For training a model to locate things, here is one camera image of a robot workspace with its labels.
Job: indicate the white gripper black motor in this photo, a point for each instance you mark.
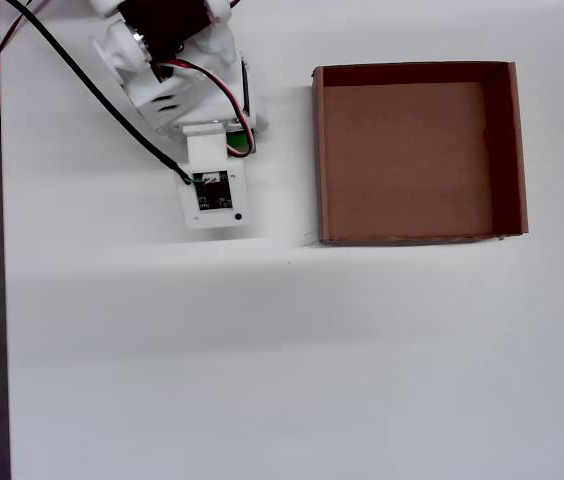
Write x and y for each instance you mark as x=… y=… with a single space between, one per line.
x=257 y=116

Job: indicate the green cube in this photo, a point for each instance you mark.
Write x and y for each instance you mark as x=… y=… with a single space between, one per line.
x=238 y=142

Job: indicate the brown cardboard box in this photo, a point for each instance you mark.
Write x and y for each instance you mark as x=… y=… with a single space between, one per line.
x=412 y=160

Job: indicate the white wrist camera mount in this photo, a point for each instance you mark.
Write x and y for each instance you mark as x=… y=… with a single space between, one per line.
x=207 y=152

